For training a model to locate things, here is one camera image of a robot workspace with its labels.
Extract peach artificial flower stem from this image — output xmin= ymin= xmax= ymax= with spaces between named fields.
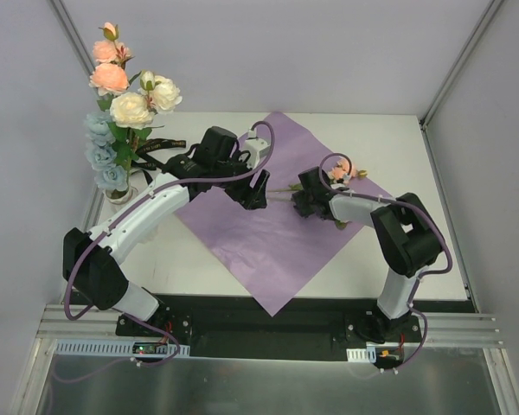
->
xmin=89 ymin=22 xmax=135 ymax=111

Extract pink artificial flower stem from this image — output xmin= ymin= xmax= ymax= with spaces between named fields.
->
xmin=266 ymin=183 xmax=303 ymax=202

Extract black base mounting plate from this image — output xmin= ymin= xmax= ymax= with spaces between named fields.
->
xmin=67 ymin=291 xmax=479 ymax=360

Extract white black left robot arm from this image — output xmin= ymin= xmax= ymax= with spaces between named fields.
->
xmin=62 ymin=122 xmax=276 ymax=336

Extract purple tissue paper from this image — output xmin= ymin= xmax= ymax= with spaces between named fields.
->
xmin=156 ymin=113 xmax=394 ymax=315

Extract blue artificial flower stem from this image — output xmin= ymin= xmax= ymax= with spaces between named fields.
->
xmin=84 ymin=112 xmax=129 ymax=193

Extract orange artificial flower stem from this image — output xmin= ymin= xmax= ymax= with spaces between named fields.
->
xmin=267 ymin=157 xmax=368 ymax=195

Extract white pink flower stem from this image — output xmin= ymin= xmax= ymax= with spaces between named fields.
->
xmin=109 ymin=70 xmax=183 ymax=171

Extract white ribbed vase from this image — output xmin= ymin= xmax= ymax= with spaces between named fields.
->
xmin=105 ymin=188 xmax=161 ymax=246

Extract black ribbon gold lettering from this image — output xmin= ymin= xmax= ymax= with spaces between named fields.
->
xmin=131 ymin=138 xmax=187 ymax=185

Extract aluminium right corner post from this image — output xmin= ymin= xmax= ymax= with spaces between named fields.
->
xmin=420 ymin=0 xmax=506 ymax=131

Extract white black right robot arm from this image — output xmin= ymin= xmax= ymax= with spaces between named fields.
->
xmin=292 ymin=168 xmax=447 ymax=344

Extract white right cable duct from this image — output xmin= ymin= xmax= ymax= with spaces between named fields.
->
xmin=346 ymin=346 xmax=376 ymax=364

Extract white cable duct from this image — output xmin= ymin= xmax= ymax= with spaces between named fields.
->
xmin=55 ymin=340 xmax=190 ymax=359
xmin=346 ymin=346 xmax=376 ymax=364

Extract aluminium corner post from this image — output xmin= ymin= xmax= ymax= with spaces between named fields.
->
xmin=420 ymin=0 xmax=506 ymax=131
xmin=47 ymin=0 xmax=95 ymax=80

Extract aluminium left corner post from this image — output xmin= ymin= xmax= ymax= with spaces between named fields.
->
xmin=47 ymin=0 xmax=95 ymax=80

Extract white left cable duct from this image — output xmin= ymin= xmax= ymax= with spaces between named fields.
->
xmin=55 ymin=340 xmax=190 ymax=359

